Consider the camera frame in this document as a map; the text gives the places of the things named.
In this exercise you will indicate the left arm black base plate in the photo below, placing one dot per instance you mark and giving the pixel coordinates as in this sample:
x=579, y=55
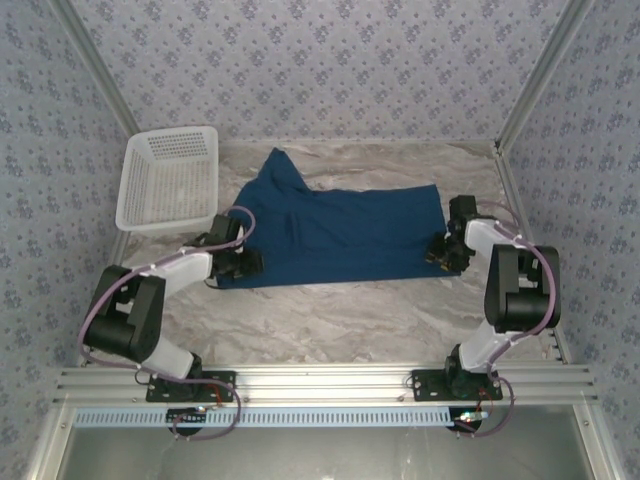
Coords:
x=220, y=385

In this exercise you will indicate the white perforated plastic basket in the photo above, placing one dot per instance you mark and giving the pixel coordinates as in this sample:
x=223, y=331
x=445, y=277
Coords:
x=170, y=185

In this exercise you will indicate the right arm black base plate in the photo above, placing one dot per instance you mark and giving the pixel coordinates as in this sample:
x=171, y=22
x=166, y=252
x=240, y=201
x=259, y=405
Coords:
x=425, y=385

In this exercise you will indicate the aluminium slotted frame beam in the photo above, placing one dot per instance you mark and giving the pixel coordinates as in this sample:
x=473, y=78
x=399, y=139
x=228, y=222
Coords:
x=320, y=382

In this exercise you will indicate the aluminium frame post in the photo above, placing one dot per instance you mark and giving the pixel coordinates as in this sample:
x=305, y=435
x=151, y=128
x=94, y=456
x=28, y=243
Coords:
x=100, y=75
x=545, y=75

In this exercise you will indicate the small black electronics board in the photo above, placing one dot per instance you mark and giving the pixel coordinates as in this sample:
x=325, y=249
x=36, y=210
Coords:
x=470, y=420
x=185, y=417

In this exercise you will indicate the blue t-shirt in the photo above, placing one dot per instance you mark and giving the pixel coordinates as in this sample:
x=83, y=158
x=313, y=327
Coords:
x=350, y=240

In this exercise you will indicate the grey sheet metal panel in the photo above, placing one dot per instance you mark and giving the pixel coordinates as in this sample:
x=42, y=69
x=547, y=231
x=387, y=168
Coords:
x=320, y=455

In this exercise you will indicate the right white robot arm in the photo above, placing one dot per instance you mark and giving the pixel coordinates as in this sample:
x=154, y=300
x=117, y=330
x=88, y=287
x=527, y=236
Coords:
x=520, y=300

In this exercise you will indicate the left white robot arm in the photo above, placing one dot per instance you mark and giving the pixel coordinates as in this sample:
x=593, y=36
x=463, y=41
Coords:
x=145, y=305

